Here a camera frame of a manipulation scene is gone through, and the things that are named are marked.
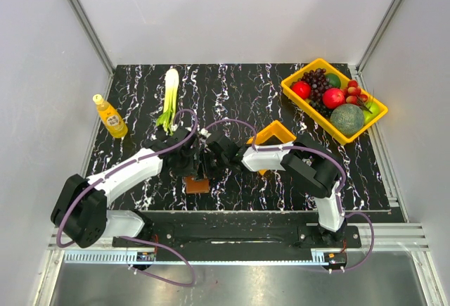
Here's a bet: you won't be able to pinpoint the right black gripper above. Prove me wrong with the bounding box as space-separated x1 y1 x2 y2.
195 149 229 182

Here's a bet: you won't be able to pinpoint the brown leather card holder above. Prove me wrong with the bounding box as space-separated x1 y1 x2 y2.
185 176 210 194

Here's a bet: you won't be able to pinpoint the small orange plastic bin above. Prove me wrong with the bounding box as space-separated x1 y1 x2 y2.
241 120 296 174

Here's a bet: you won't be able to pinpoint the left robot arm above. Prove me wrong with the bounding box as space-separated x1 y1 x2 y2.
51 127 195 248

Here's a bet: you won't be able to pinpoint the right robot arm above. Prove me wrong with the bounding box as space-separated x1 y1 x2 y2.
200 129 346 247

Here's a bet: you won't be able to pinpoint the yellow juice bottle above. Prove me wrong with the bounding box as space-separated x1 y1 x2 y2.
92 94 128 139

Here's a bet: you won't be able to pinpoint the red apple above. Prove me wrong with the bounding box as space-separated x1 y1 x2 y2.
291 81 311 100

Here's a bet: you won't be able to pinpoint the dark purple grape bunch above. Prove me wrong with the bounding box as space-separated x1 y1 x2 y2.
300 68 333 118

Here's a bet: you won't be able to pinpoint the red pomegranate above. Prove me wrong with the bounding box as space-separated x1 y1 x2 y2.
322 88 346 109

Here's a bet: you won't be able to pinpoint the large yellow fruit tray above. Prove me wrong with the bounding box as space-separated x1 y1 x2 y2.
281 58 388 145

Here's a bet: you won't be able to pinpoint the green netted melon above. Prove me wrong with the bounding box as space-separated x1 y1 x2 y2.
330 103 364 137

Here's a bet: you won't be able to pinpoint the dark green avocado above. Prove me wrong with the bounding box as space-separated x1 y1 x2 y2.
325 72 341 89

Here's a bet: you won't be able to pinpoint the red lychee cluster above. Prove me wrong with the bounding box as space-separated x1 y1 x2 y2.
343 79 368 105

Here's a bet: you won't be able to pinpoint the green apple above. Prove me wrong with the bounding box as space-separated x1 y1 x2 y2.
363 102 380 125

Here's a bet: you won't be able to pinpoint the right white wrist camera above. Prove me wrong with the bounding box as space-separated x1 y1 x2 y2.
200 129 211 138

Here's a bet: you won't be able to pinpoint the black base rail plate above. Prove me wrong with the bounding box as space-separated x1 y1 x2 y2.
112 210 363 250

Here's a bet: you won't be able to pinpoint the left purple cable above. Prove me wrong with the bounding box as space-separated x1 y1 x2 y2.
56 108 200 288

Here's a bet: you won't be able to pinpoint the purple cable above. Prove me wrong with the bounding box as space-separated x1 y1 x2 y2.
56 108 200 288
200 118 375 274

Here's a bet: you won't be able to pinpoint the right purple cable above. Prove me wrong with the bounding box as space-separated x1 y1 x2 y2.
200 118 375 274

